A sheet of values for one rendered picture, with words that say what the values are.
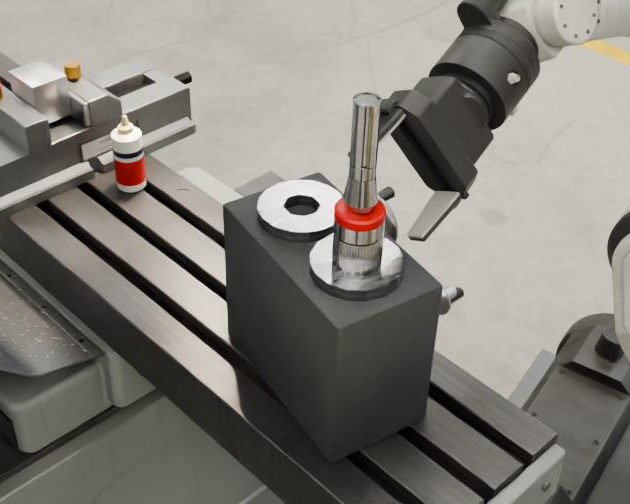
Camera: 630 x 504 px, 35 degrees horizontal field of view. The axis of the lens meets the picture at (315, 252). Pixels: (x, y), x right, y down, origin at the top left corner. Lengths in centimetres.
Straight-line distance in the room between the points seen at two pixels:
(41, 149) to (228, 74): 227
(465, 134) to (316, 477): 37
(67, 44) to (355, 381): 301
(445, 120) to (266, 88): 258
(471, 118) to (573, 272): 187
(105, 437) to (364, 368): 51
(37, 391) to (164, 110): 45
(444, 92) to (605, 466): 79
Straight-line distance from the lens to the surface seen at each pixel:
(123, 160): 136
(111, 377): 130
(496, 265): 279
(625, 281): 125
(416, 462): 104
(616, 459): 160
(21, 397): 128
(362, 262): 92
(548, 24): 102
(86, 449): 137
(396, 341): 96
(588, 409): 163
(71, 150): 140
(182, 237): 130
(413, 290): 94
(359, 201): 89
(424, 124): 93
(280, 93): 348
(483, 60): 98
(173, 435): 147
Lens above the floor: 174
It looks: 39 degrees down
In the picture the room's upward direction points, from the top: 2 degrees clockwise
